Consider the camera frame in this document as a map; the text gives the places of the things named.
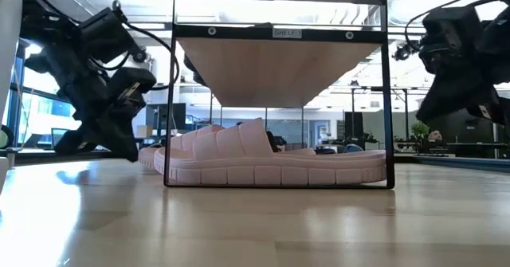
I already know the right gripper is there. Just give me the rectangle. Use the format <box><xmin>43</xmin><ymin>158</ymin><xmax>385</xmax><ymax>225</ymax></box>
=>
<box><xmin>415</xmin><ymin>7</ymin><xmax>510</xmax><ymax>127</ymax></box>

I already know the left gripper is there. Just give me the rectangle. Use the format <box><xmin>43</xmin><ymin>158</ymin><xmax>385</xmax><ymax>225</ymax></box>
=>
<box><xmin>23</xmin><ymin>53</ymin><xmax>158</xmax><ymax>163</ymax></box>

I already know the pink slide sandal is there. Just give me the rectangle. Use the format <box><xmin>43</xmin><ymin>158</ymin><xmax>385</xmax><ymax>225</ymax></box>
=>
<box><xmin>153</xmin><ymin>117</ymin><xmax>387</xmax><ymax>187</ymax></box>
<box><xmin>138</xmin><ymin>124</ymin><xmax>225</xmax><ymax>171</ymax></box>

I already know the black slide sandal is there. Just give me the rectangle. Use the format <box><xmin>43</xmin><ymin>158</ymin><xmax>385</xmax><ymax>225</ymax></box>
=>
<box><xmin>265</xmin><ymin>130</ymin><xmax>336</xmax><ymax>155</ymax></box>

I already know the black frame wooden shelf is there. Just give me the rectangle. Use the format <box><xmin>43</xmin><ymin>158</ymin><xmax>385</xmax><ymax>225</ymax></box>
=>
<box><xmin>163</xmin><ymin>0</ymin><xmax>396</xmax><ymax>190</ymax></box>

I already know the white shelf label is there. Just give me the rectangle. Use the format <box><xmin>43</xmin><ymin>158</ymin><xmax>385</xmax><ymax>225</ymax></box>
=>
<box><xmin>272</xmin><ymin>27</ymin><xmax>303</xmax><ymax>39</ymax></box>

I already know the black computer monitor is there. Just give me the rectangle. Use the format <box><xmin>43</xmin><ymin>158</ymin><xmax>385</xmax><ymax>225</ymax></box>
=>
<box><xmin>445</xmin><ymin>117</ymin><xmax>495</xmax><ymax>144</ymax></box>
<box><xmin>145</xmin><ymin>103</ymin><xmax>187</xmax><ymax>132</ymax></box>

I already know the dark laptop screen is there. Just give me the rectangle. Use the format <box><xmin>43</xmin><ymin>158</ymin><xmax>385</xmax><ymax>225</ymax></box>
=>
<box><xmin>50</xmin><ymin>128</ymin><xmax>69</xmax><ymax>148</ymax></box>

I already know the green potted plant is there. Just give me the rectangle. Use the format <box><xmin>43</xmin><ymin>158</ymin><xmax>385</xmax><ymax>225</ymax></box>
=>
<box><xmin>410</xmin><ymin>122</ymin><xmax>431</xmax><ymax>141</ymax></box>

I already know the blue mat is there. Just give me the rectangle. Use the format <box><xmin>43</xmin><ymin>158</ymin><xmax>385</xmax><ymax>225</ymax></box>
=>
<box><xmin>414</xmin><ymin>154</ymin><xmax>510</xmax><ymax>175</ymax></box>

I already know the black ceiling spotlight cluster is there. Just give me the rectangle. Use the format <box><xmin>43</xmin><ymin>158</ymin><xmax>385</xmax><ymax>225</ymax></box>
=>
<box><xmin>392</xmin><ymin>39</ymin><xmax>419</xmax><ymax>62</ymax></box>

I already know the round black ceiling camera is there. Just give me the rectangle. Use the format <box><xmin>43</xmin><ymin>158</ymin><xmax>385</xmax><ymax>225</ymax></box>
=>
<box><xmin>132</xmin><ymin>48</ymin><xmax>149</xmax><ymax>65</ymax></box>

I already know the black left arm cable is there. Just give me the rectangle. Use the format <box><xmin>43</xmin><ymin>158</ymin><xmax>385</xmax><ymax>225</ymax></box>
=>
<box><xmin>112</xmin><ymin>0</ymin><xmax>179</xmax><ymax>92</ymax></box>

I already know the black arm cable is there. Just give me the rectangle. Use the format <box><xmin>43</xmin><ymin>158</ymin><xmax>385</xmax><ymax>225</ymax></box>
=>
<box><xmin>112</xmin><ymin>0</ymin><xmax>179</xmax><ymax>92</ymax></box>
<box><xmin>404</xmin><ymin>0</ymin><xmax>483</xmax><ymax>53</ymax></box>

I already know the black table edge rail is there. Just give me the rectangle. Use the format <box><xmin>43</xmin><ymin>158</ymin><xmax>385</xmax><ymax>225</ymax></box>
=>
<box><xmin>14</xmin><ymin>150</ymin><xmax>418</xmax><ymax>166</ymax></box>

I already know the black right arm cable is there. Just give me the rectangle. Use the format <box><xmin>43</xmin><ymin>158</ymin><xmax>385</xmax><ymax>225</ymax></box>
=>
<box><xmin>404</xmin><ymin>0</ymin><xmax>483</xmax><ymax>53</ymax></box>

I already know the silver ventilation duct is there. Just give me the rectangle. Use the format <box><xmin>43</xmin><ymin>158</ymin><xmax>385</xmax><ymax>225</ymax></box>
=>
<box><xmin>382</xmin><ymin>0</ymin><xmax>443</xmax><ymax>61</ymax></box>

